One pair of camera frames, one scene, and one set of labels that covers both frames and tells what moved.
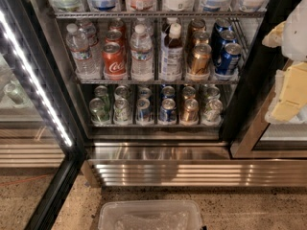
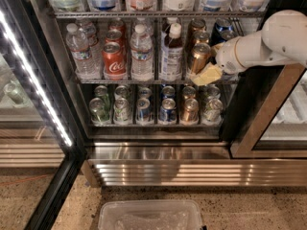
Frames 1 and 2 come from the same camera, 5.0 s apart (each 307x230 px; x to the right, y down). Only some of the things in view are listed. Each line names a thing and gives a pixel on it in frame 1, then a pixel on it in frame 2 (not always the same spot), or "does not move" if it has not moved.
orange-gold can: (198, 25) does not move
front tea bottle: (171, 59) does not move
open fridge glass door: (41, 148) does not move
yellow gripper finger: (274, 38) -> (215, 48)
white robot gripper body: (296, 33) -> (227, 57)
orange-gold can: (200, 58) does not move
